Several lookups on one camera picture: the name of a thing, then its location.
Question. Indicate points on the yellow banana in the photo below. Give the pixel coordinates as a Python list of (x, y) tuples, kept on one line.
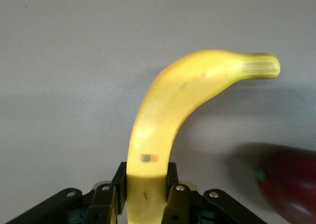
[(158, 125)]

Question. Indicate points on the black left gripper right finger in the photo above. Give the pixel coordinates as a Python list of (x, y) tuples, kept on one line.
[(197, 209)]

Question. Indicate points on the red yellow mango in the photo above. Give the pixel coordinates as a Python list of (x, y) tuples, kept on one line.
[(288, 184)]

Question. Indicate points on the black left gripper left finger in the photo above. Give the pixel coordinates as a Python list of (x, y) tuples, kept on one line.
[(74, 209)]

